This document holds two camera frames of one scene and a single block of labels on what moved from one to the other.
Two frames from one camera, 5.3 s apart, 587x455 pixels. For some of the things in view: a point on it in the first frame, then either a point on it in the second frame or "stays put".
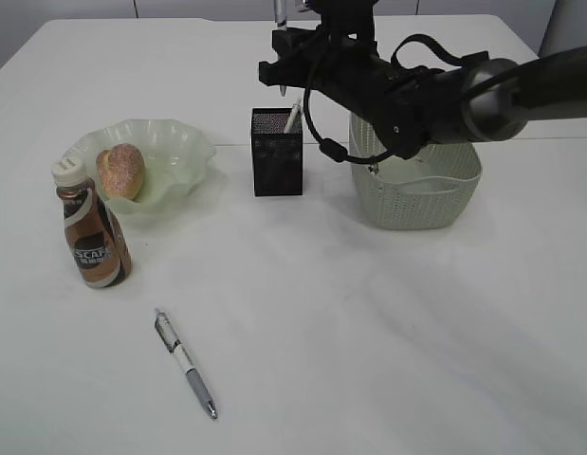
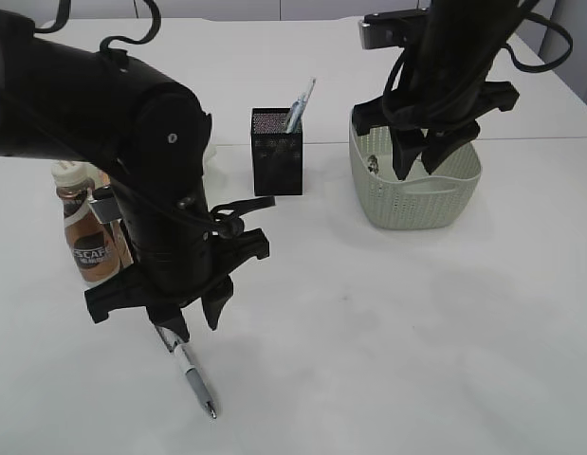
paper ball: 374,169 stays put
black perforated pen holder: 278,156 stays put
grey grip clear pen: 174,345 stays put
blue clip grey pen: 281,15 → 298,108
